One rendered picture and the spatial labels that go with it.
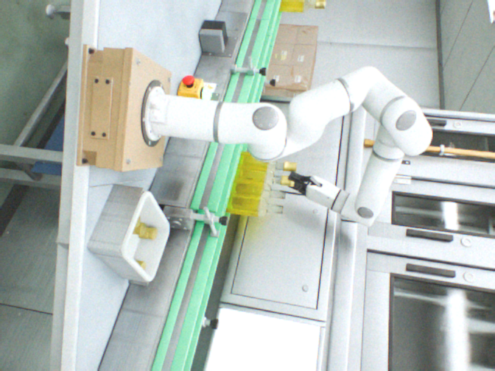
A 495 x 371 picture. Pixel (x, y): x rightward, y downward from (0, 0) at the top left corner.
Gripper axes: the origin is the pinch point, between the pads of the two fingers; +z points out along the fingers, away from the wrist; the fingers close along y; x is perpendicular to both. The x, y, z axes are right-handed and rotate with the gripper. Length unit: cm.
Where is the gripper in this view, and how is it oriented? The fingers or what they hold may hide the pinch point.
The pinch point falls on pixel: (294, 180)
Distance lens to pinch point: 134.3
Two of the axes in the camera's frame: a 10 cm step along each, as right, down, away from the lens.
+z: -8.6, -4.1, 2.9
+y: -0.8, -4.5, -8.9
